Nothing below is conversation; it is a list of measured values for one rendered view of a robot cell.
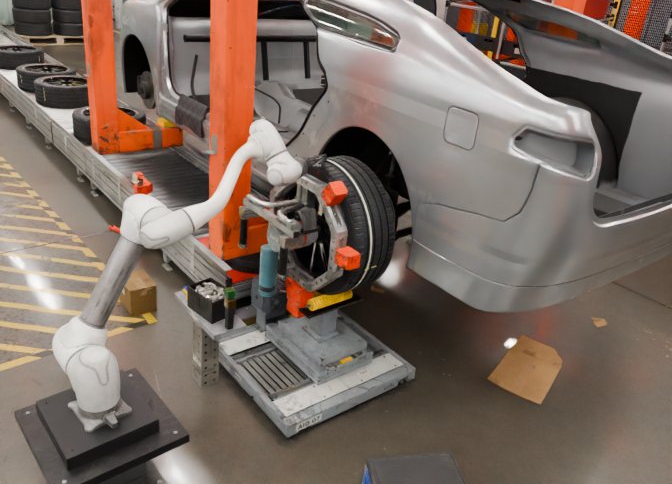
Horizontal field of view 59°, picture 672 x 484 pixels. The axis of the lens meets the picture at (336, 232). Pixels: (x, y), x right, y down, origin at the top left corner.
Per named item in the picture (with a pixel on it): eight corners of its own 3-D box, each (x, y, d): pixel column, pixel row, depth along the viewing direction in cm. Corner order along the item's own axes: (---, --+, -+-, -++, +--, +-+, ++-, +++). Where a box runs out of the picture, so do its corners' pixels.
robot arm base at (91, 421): (91, 440, 219) (90, 429, 217) (66, 406, 233) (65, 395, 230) (138, 418, 231) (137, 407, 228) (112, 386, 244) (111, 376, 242)
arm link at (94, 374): (85, 419, 220) (80, 373, 210) (67, 391, 232) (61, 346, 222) (128, 402, 230) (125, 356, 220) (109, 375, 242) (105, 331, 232)
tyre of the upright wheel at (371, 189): (344, 301, 320) (417, 254, 269) (308, 313, 306) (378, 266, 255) (298, 193, 335) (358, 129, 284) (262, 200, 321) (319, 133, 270)
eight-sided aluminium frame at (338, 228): (340, 305, 279) (352, 196, 257) (328, 308, 275) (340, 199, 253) (276, 257, 317) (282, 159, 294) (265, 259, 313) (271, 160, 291)
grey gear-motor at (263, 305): (323, 320, 356) (329, 269, 342) (263, 341, 332) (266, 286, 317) (306, 306, 369) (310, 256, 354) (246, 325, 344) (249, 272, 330)
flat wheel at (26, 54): (54, 68, 833) (52, 51, 824) (5, 72, 786) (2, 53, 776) (31, 60, 870) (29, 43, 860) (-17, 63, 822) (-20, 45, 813)
